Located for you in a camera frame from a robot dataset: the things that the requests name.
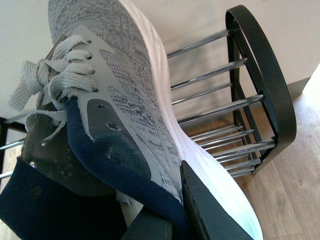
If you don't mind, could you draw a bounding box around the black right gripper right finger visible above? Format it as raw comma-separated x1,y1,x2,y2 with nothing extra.
180,160,252,240

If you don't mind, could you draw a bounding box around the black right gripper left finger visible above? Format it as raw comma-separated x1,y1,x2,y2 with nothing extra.
121,207,173,240

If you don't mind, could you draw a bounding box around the grey knit sneaker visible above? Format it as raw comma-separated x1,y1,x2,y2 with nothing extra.
0,0,263,240

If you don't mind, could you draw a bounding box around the black metal shoe rack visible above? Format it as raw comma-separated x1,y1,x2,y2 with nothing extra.
0,5,297,179

